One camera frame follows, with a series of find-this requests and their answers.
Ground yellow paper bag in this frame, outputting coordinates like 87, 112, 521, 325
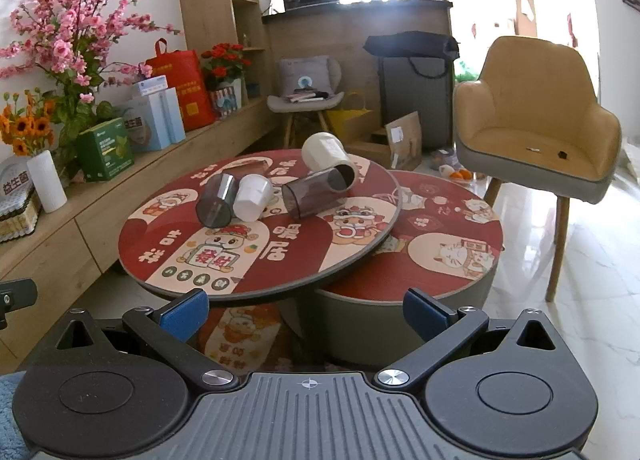
326, 92, 374, 142

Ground large cream cup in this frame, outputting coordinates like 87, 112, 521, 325
301, 132, 357, 189

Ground black bag on suitcase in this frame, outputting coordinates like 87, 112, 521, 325
377, 55, 454, 149

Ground small white cup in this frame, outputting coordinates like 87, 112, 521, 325
232, 173, 275, 222

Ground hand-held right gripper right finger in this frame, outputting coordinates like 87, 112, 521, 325
375, 287, 557, 393

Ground clear grey plastic cup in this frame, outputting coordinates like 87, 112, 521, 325
281, 165, 351, 220

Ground small light blue box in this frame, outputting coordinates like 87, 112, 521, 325
132, 76, 169, 97

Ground books on chair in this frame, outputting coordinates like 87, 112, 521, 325
285, 89, 329, 104

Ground striped flower pot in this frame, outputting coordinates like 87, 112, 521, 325
207, 79, 244, 120

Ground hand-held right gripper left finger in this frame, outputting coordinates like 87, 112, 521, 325
55, 289, 240, 395

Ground brown cardboard box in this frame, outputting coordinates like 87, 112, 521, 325
372, 111, 424, 171

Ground tall round printed table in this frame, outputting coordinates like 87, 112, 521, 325
118, 149, 403, 300

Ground sunflower bunch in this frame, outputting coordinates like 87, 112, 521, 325
0, 89, 57, 157

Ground dark grey plastic cup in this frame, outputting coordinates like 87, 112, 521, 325
195, 172, 238, 227

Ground white cylinder vase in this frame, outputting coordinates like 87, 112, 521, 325
26, 149, 68, 214

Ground red flower bunch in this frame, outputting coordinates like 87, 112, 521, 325
199, 42, 252, 92

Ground green carton box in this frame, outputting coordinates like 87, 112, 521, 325
75, 117, 135, 182

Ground yellow armchair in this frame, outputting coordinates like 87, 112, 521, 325
452, 35, 623, 302

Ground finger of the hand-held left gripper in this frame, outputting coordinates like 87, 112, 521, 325
0, 279, 38, 331

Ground pink blossom branches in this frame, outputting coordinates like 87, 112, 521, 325
0, 0, 182, 108

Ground low round printed table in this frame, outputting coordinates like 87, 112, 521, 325
279, 169, 504, 367

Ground grey shell chair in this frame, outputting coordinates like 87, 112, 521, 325
266, 56, 347, 149

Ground red tote bag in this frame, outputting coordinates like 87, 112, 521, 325
144, 37, 216, 132

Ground blue cloth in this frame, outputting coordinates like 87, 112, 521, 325
0, 371, 27, 460

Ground large white blue box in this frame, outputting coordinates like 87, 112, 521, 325
122, 87, 186, 151

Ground long wooden low cabinet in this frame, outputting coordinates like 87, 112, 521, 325
0, 95, 281, 362

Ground wooden bar counter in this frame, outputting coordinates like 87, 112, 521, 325
262, 1, 454, 114

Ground gift box with round label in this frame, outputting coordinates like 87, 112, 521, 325
0, 157, 44, 244

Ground grey printed cushion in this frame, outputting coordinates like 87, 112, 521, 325
277, 55, 331, 99

